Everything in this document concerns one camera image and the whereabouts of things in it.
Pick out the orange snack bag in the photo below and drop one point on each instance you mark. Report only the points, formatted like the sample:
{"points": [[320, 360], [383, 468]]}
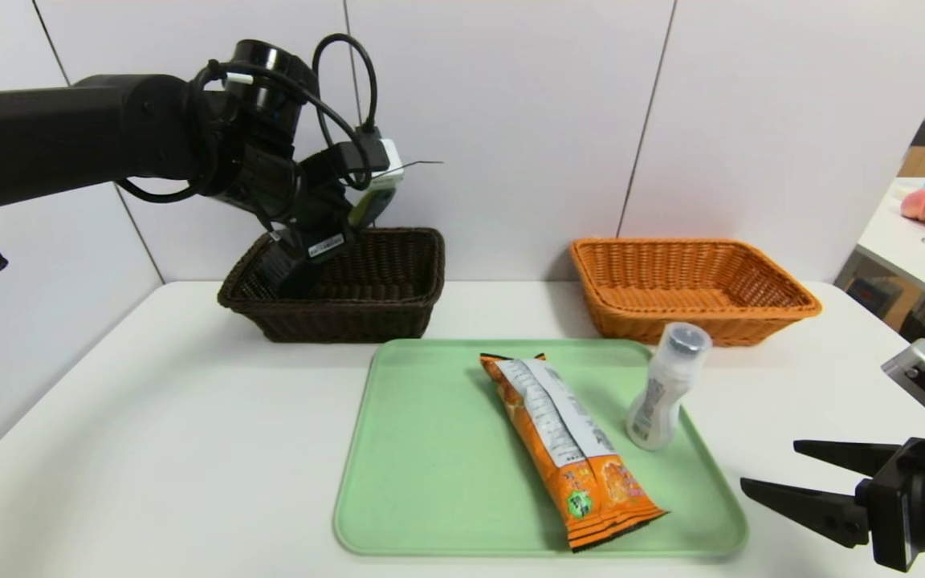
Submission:
{"points": [[583, 474]]}

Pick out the dark brown wicker basket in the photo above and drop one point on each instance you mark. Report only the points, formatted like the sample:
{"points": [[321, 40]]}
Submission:
{"points": [[366, 313]]}

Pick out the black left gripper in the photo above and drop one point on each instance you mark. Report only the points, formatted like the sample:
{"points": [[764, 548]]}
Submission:
{"points": [[319, 244]]}

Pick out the light green plastic tray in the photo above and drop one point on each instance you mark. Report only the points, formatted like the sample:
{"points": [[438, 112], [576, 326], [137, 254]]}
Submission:
{"points": [[430, 482]]}

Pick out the small pink peach plush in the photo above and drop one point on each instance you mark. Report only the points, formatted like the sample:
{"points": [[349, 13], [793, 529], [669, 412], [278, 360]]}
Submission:
{"points": [[917, 205]]}

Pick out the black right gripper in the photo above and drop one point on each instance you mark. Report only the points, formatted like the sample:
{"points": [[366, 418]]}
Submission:
{"points": [[885, 504]]}

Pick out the white bottle with grey cap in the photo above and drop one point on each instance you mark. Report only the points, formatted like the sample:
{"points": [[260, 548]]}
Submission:
{"points": [[659, 401]]}

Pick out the black and orange left arm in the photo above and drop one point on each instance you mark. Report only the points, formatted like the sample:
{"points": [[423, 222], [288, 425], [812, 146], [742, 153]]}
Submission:
{"points": [[69, 136]]}

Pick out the white side table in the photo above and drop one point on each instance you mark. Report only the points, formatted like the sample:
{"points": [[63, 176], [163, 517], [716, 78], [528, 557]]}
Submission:
{"points": [[892, 249]]}

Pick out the orange wicker basket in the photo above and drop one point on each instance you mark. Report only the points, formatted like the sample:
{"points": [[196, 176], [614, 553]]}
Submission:
{"points": [[671, 305]]}

